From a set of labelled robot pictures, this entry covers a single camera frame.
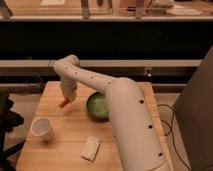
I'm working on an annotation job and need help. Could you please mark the black cable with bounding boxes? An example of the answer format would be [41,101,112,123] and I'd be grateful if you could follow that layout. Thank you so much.
[157,103,193,171]

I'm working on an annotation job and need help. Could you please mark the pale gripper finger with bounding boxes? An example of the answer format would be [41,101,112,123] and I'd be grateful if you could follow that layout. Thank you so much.
[68,92,77,104]

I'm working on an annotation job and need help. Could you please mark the black office chair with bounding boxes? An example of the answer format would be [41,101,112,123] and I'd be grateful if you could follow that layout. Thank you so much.
[0,92,25,171]

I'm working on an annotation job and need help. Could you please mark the green bowl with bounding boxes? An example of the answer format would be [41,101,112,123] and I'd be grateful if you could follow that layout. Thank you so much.
[86,92,108,120]

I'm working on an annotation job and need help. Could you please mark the white paper cup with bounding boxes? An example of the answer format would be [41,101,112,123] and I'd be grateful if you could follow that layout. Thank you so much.
[30,117,54,141]

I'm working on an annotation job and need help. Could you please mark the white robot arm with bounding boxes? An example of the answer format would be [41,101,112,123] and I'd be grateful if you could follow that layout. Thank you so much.
[53,55,170,171]

